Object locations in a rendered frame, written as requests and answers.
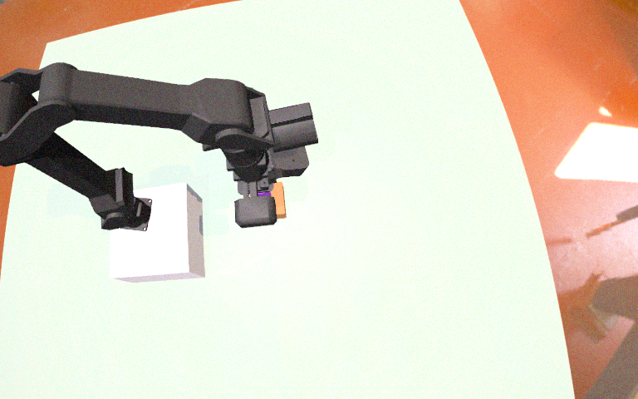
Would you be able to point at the orange block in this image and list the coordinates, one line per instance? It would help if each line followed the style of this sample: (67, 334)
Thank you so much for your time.
(278, 194)

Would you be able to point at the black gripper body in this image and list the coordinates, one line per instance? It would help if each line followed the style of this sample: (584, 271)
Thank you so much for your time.
(254, 211)

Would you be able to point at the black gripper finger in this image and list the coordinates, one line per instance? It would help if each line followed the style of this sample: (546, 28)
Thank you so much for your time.
(240, 188)

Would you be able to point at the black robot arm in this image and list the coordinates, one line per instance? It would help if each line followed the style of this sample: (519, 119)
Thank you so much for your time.
(217, 113)

